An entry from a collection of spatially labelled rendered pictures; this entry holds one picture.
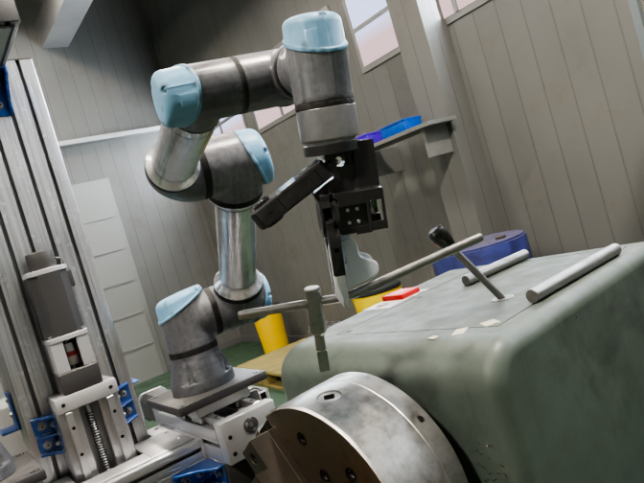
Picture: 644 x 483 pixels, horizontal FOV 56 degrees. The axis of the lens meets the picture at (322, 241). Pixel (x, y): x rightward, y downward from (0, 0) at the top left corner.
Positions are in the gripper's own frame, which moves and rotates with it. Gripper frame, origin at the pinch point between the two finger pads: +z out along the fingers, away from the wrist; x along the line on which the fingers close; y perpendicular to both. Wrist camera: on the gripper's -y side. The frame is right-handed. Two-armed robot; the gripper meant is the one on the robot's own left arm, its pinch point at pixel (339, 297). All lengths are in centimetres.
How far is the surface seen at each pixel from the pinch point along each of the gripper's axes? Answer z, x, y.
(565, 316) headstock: 10.0, 3.7, 32.1
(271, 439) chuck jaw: 19.1, 2.3, -12.4
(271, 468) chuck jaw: 21.4, -1.1, -12.8
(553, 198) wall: 54, 340, 190
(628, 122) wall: 5, 291, 220
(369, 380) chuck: 13.4, 2.4, 2.5
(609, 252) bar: 7, 21, 49
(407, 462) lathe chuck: 19.3, -9.7, 4.2
